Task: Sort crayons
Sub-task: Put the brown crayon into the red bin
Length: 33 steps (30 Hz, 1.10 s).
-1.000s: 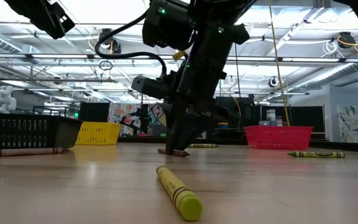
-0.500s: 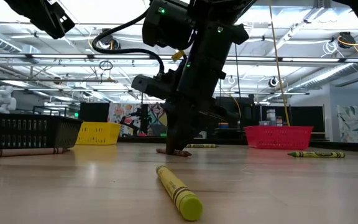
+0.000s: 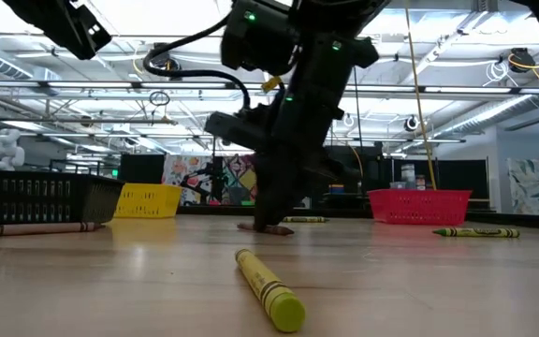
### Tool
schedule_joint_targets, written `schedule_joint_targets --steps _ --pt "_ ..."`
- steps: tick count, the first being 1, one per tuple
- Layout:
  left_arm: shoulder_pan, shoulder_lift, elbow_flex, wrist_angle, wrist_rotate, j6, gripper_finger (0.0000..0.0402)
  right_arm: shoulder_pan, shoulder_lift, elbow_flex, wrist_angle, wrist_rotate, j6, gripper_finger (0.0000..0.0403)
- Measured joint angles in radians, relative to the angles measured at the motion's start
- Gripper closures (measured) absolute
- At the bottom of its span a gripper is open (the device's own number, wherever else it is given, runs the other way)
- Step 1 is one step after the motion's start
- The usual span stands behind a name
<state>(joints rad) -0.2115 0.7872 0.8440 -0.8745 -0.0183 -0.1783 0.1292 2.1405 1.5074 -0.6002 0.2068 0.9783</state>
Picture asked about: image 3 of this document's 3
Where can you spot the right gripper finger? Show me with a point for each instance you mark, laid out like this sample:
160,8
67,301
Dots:
267,196
290,182

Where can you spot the brown crayon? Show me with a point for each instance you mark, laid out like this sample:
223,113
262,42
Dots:
40,229
281,230

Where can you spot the patchwork quilt panel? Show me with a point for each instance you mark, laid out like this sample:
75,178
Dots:
239,180

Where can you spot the green crayon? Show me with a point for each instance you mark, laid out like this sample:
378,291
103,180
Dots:
475,232
307,219

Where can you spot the long light bar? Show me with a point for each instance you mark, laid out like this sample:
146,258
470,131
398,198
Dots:
87,84

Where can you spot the black partition panel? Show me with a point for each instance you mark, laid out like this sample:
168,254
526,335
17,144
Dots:
461,175
141,168
372,164

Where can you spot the floral print panel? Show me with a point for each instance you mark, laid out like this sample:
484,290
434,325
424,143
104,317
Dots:
176,171

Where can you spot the yellow crayon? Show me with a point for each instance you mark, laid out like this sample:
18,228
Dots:
274,295

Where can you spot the stacked storage jars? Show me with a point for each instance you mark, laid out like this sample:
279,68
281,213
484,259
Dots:
408,175

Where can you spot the yellow plastic basket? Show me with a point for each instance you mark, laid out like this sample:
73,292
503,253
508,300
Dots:
148,201

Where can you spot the red plastic basket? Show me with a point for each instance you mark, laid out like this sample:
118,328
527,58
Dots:
419,208

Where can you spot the white lumpy sculpture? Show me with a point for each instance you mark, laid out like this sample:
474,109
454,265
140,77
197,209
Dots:
5,150

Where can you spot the black plastic basket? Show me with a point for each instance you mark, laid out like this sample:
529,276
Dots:
40,199

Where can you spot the black frame stand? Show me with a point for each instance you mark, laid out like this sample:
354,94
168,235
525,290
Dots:
214,168

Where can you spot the black aluminium table frame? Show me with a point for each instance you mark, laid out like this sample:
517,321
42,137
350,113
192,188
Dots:
344,211

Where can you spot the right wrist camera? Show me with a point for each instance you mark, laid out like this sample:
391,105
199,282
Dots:
255,33

